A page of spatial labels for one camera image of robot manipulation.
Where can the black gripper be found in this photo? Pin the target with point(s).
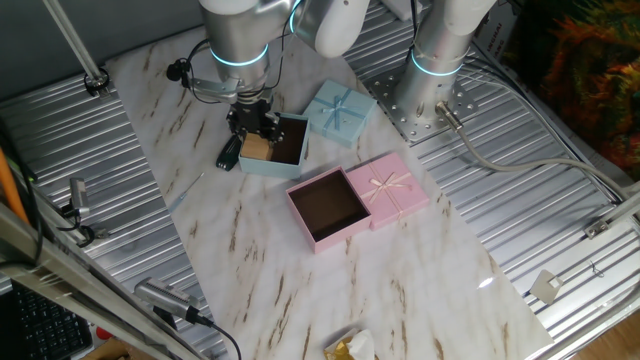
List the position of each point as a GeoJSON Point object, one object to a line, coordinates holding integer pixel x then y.
{"type": "Point", "coordinates": [252, 117]}

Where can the wooden box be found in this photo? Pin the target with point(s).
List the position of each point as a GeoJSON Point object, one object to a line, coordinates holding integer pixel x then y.
{"type": "Point", "coordinates": [112, 351]}

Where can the white printed board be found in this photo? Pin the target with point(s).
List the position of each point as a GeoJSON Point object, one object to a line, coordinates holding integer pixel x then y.
{"type": "Point", "coordinates": [500, 30]}

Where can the open pink gift box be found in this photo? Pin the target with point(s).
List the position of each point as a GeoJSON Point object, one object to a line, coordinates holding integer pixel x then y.
{"type": "Point", "coordinates": [330, 242]}

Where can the white paper tag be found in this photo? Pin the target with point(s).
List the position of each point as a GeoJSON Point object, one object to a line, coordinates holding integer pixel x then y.
{"type": "Point", "coordinates": [545, 287]}

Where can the marble pattern table mat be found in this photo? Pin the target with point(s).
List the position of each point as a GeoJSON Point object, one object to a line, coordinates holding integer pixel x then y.
{"type": "Point", "coordinates": [300, 300]}

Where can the open light blue gift box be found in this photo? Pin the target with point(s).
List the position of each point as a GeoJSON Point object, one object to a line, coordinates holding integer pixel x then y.
{"type": "Point", "coordinates": [270, 169]}

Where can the light blue lid with ribbon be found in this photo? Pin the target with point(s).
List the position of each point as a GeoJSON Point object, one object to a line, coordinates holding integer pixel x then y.
{"type": "Point", "coordinates": [350, 125]}

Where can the orange pole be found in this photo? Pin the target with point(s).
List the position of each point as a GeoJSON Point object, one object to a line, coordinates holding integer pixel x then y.
{"type": "Point", "coordinates": [9, 185]}

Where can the small grey camera on mount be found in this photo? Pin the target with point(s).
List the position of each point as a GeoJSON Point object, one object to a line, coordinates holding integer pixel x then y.
{"type": "Point", "coordinates": [79, 192]}

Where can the clear plastic pipette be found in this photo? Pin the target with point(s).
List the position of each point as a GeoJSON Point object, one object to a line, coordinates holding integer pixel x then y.
{"type": "Point", "coordinates": [180, 200]}

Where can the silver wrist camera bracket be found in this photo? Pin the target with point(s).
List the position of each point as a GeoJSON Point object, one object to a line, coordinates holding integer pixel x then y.
{"type": "Point", "coordinates": [212, 89]}

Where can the black folding hex key set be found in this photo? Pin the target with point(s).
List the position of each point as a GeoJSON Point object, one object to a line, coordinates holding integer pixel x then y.
{"type": "Point", "coordinates": [227, 157]}

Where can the gold pack with white tissue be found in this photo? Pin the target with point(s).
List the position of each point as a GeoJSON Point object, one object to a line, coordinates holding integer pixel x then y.
{"type": "Point", "coordinates": [360, 347]}

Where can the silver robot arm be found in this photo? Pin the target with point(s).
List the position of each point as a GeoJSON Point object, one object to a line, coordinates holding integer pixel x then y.
{"type": "Point", "coordinates": [435, 55]}

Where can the colourful patterned cloth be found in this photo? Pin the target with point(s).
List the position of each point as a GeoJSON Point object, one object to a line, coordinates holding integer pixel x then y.
{"type": "Point", "coordinates": [590, 75]}

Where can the aluminium frame bar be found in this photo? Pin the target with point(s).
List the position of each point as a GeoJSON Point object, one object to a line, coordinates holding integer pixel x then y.
{"type": "Point", "coordinates": [50, 270]}

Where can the aluminium bar with bracket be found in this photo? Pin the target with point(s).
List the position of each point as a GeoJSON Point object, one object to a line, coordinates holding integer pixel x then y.
{"type": "Point", "coordinates": [597, 229]}

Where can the black keyboard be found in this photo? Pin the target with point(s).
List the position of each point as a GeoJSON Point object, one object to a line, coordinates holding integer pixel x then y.
{"type": "Point", "coordinates": [45, 330]}

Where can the pink box lid with ribbon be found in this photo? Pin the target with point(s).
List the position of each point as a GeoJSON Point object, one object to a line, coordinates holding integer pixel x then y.
{"type": "Point", "coordinates": [400, 205]}

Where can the aluminium pole with clamp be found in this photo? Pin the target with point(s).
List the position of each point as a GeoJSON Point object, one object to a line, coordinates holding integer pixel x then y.
{"type": "Point", "coordinates": [75, 45]}

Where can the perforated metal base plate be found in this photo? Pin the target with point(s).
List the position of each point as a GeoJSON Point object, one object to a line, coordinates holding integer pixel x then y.
{"type": "Point", "coordinates": [420, 127]}

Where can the emergency stop button box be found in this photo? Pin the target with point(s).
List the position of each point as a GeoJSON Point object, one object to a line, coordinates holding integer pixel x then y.
{"type": "Point", "coordinates": [102, 333]}

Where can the wooden cube block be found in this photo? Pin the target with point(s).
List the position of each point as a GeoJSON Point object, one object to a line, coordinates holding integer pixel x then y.
{"type": "Point", "coordinates": [256, 147]}

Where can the ribbed silver camera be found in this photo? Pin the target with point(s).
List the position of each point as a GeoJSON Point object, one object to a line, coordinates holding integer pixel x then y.
{"type": "Point", "coordinates": [165, 296]}

